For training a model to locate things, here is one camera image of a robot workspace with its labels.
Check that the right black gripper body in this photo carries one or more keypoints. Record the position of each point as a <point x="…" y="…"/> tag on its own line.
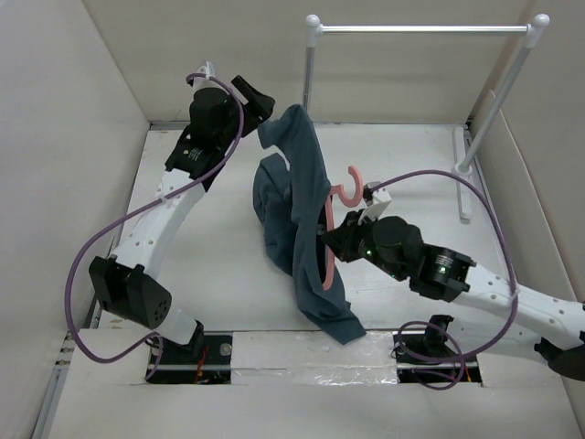
<point x="366" y="248"/>

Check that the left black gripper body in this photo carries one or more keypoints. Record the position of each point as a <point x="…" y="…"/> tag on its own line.
<point x="226" y="135"/>

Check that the teal t shirt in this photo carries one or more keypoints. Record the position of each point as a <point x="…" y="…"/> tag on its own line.
<point x="289" y="192"/>

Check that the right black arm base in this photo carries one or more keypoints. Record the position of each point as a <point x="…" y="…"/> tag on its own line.
<point x="419" y="356"/>

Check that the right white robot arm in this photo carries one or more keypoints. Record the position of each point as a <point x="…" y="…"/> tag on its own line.
<point x="549" y="327"/>

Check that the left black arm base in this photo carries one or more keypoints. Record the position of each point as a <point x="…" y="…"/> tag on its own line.
<point x="206" y="360"/>

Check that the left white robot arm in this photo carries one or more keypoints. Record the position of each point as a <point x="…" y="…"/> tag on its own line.
<point x="125" y="282"/>

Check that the white metal clothes rack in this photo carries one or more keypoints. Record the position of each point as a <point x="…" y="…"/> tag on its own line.
<point x="462" y="170"/>

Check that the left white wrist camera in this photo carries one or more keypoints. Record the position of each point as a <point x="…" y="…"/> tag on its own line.
<point x="201" y="78"/>

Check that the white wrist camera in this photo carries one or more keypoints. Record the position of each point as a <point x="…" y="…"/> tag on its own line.
<point x="376" y="199"/>
<point x="201" y="78"/>

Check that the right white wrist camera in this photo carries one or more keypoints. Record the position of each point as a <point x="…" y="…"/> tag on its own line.
<point x="376" y="199"/>

